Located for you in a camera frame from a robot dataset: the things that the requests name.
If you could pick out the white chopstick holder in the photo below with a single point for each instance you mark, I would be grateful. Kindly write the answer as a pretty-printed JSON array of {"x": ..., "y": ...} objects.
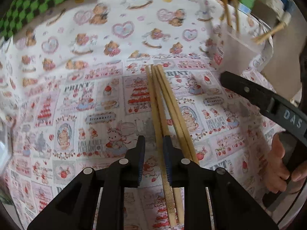
[{"x": 237, "y": 50}]

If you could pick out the wooden chopstick patterned end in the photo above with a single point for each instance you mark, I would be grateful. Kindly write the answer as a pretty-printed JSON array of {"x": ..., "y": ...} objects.
[{"x": 154, "y": 105}]

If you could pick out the person's right hand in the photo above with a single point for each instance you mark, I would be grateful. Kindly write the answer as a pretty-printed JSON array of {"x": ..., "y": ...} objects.
[{"x": 275, "y": 167}]

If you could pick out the green checkered box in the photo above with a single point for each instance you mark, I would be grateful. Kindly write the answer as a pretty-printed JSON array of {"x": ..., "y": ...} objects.
[{"x": 36, "y": 7}]

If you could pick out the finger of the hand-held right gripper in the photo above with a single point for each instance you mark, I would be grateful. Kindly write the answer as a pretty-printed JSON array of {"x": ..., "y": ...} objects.
[{"x": 247, "y": 91}]

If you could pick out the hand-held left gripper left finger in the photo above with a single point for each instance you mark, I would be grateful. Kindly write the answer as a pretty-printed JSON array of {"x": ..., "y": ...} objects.
[{"x": 141, "y": 159}]

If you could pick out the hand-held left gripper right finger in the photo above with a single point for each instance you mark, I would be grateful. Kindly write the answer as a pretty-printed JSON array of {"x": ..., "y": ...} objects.
[{"x": 167, "y": 159}]

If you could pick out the pink bear print tablecloth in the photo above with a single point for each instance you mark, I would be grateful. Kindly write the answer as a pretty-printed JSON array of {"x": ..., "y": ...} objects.
[{"x": 96, "y": 100}]

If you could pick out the striped printed cloth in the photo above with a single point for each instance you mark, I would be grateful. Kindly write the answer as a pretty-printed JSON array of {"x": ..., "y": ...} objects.
[{"x": 271, "y": 2}]

